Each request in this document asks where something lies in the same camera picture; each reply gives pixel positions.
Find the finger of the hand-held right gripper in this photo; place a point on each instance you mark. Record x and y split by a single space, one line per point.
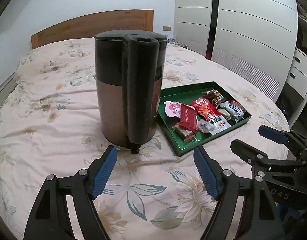
253 156
271 133

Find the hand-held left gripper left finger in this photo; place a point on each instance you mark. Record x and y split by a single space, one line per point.
103 173

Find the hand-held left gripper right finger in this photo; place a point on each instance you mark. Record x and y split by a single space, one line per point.
206 177

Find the green cardboard tray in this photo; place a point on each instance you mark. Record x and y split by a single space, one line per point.
193 143

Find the blue and white snack packet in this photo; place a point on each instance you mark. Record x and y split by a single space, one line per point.
234 110

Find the orange brown snack bar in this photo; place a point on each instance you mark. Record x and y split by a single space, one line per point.
184 133

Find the olive green small packet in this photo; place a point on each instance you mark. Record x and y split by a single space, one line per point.
224 113

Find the clear candy packet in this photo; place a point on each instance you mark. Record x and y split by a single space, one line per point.
203 126

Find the dark red snack packet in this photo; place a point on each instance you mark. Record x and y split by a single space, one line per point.
189 118

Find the brown snack packet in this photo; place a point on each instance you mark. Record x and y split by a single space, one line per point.
216 96

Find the red and white snack packet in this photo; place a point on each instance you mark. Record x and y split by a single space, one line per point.
206 110

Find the pink cartoon snack packet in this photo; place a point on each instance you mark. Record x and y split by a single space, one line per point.
172 108

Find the white drawer cabinet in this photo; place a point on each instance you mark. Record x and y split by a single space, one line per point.
301 72

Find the floral bed sheet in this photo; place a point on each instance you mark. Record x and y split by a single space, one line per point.
56 105

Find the white wardrobe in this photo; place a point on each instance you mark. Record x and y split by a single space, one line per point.
256 30

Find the wooden bed headboard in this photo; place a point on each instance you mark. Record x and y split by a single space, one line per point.
93 25

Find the wall socket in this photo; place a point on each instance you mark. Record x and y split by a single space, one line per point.
167 28

